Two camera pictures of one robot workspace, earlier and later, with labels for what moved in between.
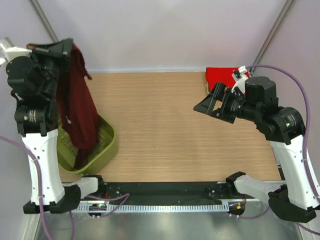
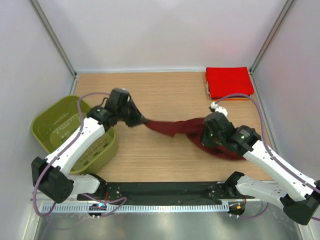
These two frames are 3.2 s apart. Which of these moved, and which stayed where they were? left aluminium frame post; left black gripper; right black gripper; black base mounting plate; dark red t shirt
Moved: dark red t shirt; right black gripper; left black gripper
Stayed: left aluminium frame post; black base mounting plate
